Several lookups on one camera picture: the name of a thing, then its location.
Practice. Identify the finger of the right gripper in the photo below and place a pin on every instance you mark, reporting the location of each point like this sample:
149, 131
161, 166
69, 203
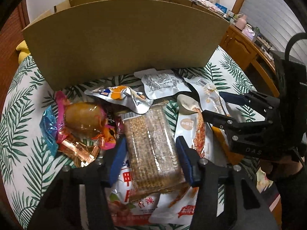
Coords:
217, 120
233, 98

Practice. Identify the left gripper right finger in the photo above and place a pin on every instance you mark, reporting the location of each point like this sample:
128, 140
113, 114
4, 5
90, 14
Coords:
227, 198

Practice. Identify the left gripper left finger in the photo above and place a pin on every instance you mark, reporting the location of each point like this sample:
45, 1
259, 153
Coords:
59, 208

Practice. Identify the copper foil candy wrapper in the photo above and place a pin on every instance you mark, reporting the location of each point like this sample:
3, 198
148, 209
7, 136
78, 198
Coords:
81, 154

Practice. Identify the white red duck snack bag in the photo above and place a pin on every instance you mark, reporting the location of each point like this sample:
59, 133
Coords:
125, 212

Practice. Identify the white chicken feet snack bag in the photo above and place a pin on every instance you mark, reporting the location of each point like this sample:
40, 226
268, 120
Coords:
178, 206

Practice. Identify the silver blue-edged snack pouch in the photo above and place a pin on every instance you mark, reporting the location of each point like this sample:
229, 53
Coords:
161, 84

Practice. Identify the clear cracker pack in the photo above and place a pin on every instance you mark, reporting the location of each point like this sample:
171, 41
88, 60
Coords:
152, 153

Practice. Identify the pink braised egg packet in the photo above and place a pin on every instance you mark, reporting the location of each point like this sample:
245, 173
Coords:
86, 120

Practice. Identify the silver orange snack pouch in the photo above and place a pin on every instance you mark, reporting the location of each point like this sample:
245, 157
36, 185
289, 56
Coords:
136, 101

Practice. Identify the silver white snack pouch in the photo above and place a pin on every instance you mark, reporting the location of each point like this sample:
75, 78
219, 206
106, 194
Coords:
209, 96

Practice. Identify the wooden sideboard cabinet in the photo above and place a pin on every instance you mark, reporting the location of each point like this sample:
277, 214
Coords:
252, 60

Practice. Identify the tissue box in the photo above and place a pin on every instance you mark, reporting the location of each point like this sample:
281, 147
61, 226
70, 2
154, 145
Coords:
248, 32

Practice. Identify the pink kettle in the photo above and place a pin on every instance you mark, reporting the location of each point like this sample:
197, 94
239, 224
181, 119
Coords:
241, 22

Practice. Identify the blue foil candy wrapper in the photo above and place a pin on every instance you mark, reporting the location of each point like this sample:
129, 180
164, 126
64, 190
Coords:
48, 126

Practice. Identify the folded floral cloth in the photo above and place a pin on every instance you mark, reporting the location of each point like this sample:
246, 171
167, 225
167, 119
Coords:
210, 6

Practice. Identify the yellow Pikachu plush toy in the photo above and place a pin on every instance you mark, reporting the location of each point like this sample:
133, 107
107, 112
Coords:
23, 51

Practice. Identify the brown cardboard box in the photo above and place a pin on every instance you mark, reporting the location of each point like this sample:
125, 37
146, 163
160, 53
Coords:
85, 40

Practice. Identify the wooden louvered wardrobe door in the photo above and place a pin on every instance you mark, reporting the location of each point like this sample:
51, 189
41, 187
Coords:
11, 36

